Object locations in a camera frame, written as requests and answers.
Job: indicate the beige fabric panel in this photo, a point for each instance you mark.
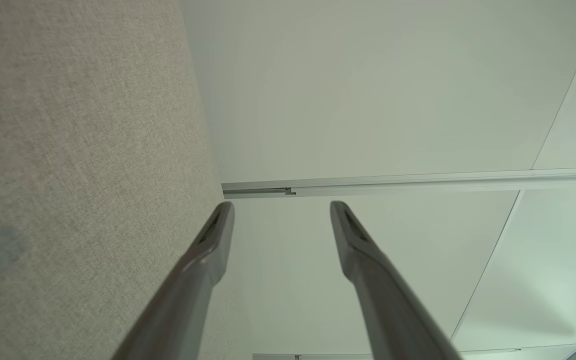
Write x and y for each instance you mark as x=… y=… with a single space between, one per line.
x=78 y=165

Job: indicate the long aluminium wall rail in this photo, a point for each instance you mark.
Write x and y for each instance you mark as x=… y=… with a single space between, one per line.
x=418 y=182

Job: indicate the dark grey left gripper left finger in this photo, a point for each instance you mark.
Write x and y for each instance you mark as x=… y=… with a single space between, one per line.
x=188 y=295

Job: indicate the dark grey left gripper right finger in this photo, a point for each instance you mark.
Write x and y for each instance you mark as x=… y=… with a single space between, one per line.
x=383 y=295

